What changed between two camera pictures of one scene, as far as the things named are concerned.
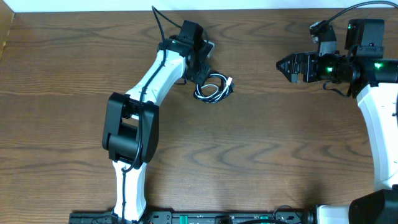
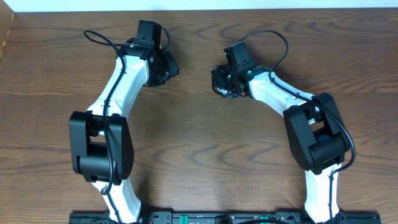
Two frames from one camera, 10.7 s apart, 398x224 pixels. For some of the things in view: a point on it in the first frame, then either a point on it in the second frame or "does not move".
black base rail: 232,217 does not move
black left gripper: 203,78 → 174,70
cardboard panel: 6,19 does not move
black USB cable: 217,98 → 227,96
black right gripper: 309,58 → 221,70
